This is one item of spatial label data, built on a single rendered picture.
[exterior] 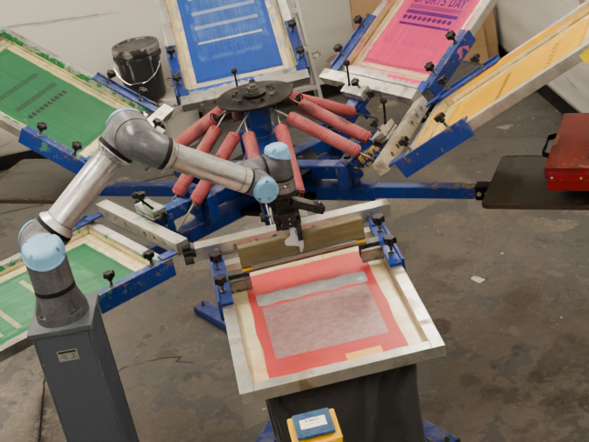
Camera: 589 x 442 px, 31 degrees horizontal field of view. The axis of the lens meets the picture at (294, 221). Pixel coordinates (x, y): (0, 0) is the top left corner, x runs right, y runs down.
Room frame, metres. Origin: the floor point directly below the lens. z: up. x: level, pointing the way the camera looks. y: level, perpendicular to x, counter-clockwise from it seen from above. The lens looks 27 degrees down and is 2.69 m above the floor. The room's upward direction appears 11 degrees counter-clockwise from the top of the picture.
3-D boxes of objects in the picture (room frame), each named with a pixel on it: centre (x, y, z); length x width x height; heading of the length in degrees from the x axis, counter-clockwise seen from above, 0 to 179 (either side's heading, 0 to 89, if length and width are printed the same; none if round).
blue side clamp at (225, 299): (3.06, 0.27, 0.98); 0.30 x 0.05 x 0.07; 4
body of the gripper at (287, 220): (3.02, 0.02, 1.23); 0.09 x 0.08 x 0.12; 94
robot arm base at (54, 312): (2.69, 0.70, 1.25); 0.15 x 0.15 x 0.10
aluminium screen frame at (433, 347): (2.84, -0.02, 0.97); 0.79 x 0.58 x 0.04; 4
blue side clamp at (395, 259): (3.10, -0.28, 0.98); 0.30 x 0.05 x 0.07; 4
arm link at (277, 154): (3.02, 0.01, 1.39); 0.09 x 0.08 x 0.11; 106
